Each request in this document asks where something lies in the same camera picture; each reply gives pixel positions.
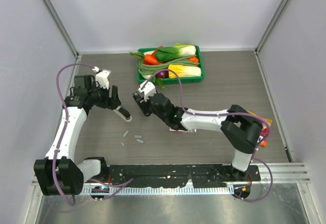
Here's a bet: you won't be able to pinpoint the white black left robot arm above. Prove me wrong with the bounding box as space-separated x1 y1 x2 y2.
34 75 121 195

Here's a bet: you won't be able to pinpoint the white green bok choy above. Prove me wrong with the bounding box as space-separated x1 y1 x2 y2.
154 44 196 62

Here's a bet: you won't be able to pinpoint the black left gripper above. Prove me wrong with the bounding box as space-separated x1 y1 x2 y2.
88 81 121 110

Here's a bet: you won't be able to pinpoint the red white staple box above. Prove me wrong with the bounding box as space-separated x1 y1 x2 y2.
169 127 197 133

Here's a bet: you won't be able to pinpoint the slotted cable duct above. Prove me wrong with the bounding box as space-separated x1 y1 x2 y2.
79 184 234 196

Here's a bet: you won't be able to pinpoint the small orange carrot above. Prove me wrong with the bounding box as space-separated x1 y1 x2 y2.
188 57 199 63

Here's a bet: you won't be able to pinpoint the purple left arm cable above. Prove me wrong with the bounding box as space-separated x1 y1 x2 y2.
52 63 133 206

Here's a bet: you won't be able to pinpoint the green plastic tray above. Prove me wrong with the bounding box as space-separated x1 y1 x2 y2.
129 44 205 87

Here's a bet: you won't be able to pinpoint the colourful candy packet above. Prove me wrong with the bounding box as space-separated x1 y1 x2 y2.
248 110 273 147

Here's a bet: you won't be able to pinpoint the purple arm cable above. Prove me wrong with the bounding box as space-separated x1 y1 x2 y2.
145 68 274 203
52 63 133 206

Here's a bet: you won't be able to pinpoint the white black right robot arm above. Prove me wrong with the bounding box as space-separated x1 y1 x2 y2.
133 92 263 181

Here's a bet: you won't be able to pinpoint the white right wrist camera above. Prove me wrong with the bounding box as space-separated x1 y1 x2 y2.
137 80 156 102

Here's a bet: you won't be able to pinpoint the green long beans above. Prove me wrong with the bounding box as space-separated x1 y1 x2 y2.
137 56 199 76

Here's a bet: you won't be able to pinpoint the yellow white napa cabbage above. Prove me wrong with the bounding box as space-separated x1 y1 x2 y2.
168 65 202 79

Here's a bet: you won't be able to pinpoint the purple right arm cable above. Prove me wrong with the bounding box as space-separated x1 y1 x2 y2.
145 68 274 203

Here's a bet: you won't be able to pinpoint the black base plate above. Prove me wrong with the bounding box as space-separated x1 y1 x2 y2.
106 164 261 188

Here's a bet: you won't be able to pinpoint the purple red onion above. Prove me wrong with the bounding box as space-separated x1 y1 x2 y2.
156 70 169 78

